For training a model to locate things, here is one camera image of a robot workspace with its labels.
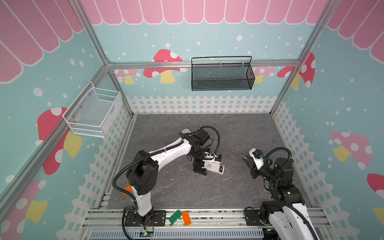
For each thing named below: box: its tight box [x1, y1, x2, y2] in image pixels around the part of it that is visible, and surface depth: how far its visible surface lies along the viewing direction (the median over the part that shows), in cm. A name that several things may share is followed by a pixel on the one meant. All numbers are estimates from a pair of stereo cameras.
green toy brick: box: [168, 209, 182, 225], surface depth 76 cm
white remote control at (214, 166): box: [201, 160, 225, 175], surface depth 92 cm
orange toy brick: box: [182, 210, 192, 226], surface depth 76 cm
